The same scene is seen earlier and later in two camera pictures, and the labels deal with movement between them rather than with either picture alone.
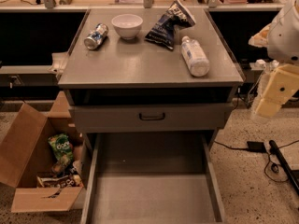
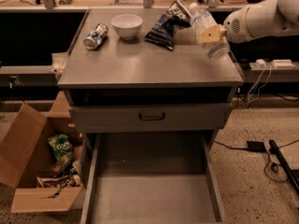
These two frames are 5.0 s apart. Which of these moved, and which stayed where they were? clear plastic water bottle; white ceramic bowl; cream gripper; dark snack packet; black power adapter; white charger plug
Moved: clear plastic water bottle; cream gripper
Stayed: dark snack packet; white charger plug; white ceramic bowl; black power adapter
